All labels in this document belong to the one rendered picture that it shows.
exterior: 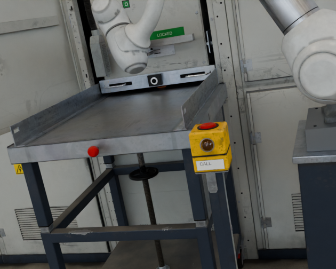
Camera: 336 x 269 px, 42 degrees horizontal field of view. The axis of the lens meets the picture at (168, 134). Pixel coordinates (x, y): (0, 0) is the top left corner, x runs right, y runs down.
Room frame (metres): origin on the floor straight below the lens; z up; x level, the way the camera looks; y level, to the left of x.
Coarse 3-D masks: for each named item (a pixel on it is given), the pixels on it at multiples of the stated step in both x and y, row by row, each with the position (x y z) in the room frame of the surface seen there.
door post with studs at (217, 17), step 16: (208, 0) 1.84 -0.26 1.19; (224, 16) 1.82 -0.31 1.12; (224, 32) 1.82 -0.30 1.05; (224, 48) 1.83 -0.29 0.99; (224, 64) 1.83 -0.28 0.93; (224, 80) 1.83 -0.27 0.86; (240, 128) 1.82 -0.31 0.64; (240, 144) 1.82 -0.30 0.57; (240, 160) 1.83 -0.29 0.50; (240, 176) 1.83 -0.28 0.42; (256, 256) 1.82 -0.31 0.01
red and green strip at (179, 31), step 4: (172, 28) 1.93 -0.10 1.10; (176, 28) 1.92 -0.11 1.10; (180, 28) 1.92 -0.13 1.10; (156, 32) 1.95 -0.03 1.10; (160, 32) 1.95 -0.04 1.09; (164, 32) 1.94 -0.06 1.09; (168, 32) 1.94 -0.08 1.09; (172, 32) 1.93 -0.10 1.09; (176, 32) 1.93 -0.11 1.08; (180, 32) 1.92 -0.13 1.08; (184, 32) 1.92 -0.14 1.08; (152, 36) 1.96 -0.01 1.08; (156, 36) 1.95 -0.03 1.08; (160, 36) 1.95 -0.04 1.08; (164, 36) 1.94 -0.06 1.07; (168, 36) 1.94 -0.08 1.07; (172, 36) 1.93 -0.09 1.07
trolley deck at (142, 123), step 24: (144, 96) 1.86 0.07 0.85; (168, 96) 1.76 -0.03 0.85; (216, 96) 1.57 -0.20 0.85; (72, 120) 1.62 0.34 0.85; (96, 120) 1.54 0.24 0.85; (120, 120) 1.47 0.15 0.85; (144, 120) 1.40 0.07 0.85; (168, 120) 1.34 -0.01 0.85; (48, 144) 1.31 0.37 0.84; (72, 144) 1.29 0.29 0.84; (96, 144) 1.27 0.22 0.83; (120, 144) 1.25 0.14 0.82; (144, 144) 1.23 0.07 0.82; (168, 144) 1.21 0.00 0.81
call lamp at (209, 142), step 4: (204, 140) 0.93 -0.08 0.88; (208, 140) 0.93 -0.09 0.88; (212, 140) 0.93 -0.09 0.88; (200, 144) 0.94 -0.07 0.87; (204, 144) 0.93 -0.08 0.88; (208, 144) 0.93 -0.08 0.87; (212, 144) 0.93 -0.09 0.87; (204, 148) 0.93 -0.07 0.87; (208, 148) 0.93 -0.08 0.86; (212, 148) 0.93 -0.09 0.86
